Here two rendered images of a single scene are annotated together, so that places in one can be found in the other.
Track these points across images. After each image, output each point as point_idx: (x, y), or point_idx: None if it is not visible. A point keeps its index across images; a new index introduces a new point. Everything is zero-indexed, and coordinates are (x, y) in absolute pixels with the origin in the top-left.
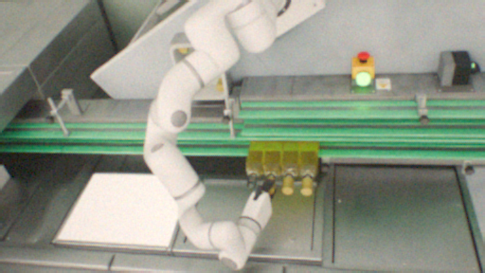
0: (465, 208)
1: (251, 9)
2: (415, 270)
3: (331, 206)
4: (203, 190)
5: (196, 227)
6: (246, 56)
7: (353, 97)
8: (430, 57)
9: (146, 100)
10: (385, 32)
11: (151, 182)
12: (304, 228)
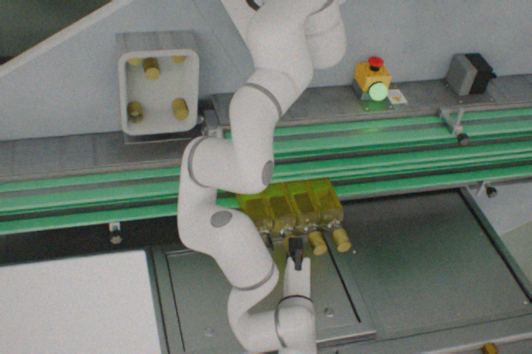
0: (488, 236)
1: (334, 10)
2: (475, 319)
3: (349, 260)
4: (278, 269)
5: (248, 325)
6: (218, 66)
7: (370, 115)
8: (440, 61)
9: (45, 140)
10: (399, 31)
11: (81, 270)
12: (337, 296)
